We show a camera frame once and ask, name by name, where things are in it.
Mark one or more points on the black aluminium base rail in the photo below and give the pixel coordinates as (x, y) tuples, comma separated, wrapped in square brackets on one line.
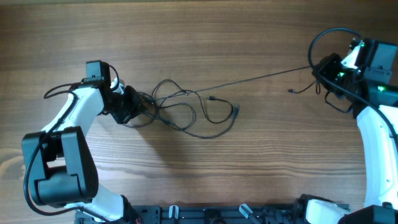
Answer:
[(273, 213)]

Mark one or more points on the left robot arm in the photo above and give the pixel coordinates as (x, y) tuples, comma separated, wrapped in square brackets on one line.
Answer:
[(60, 173)]

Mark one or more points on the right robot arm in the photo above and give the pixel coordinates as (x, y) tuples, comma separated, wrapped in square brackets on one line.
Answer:
[(362, 77)]

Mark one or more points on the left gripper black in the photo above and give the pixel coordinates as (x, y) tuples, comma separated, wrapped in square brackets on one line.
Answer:
[(135, 107)]

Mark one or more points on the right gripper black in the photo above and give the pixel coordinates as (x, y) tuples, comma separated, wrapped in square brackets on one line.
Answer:
[(334, 60)]

